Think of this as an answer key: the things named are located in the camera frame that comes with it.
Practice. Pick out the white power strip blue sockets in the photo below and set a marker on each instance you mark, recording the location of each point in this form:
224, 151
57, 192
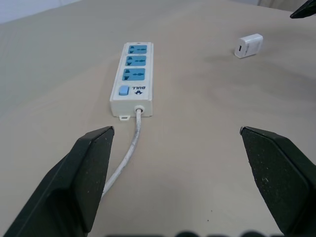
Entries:
134, 79

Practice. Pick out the white USB charger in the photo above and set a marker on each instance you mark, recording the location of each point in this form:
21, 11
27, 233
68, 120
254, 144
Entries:
248, 46

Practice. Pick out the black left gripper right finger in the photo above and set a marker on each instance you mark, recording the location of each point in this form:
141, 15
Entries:
279, 177

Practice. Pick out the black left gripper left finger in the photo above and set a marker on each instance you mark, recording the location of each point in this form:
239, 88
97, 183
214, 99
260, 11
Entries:
64, 187

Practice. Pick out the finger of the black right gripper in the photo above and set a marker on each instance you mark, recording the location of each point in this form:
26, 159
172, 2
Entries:
306, 11

